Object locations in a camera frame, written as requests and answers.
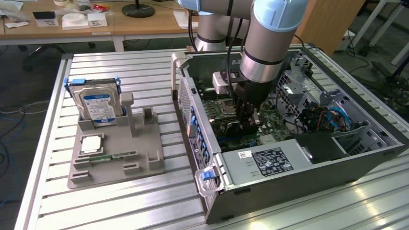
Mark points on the hard disk with blue bracket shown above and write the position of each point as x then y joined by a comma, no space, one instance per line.
95,103

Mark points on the wooden cabinet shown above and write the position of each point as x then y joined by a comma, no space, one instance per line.
329,24

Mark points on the plain white box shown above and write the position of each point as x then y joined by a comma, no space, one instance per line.
97,20

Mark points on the metal disk bay cage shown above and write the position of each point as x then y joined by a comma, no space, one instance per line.
298,81

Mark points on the grey parts rack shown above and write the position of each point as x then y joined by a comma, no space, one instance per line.
121,165

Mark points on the CPU socket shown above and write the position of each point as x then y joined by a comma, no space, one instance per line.
225,107

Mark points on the red packet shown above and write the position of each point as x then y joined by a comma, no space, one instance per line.
98,7

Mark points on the black office chair base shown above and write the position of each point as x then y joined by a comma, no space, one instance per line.
41,54

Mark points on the blue case latch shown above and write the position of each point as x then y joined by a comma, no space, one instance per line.
207,175

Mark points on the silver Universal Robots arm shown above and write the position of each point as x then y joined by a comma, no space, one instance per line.
265,36

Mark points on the silver CPU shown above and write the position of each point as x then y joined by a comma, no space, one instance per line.
90,145

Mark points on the green motherboard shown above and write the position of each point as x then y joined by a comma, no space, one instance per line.
271,124

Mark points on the white box with black top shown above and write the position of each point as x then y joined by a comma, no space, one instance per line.
45,18

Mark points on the white box with round dish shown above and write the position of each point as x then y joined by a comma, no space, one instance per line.
74,21

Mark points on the wooden desk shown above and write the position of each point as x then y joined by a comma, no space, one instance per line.
95,26

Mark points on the grey power supply unit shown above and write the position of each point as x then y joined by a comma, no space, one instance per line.
265,163

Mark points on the white table frame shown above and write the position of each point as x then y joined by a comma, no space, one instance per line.
379,21

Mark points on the green RAM stick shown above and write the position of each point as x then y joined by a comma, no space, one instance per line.
106,157

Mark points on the black round lamp base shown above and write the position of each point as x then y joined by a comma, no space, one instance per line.
137,10

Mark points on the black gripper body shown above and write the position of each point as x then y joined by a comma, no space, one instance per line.
251,92

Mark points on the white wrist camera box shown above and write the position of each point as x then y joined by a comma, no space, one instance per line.
219,82

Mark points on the white paper card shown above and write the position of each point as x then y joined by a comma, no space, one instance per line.
16,24

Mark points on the open black PC case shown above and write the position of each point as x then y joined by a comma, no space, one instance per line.
318,155

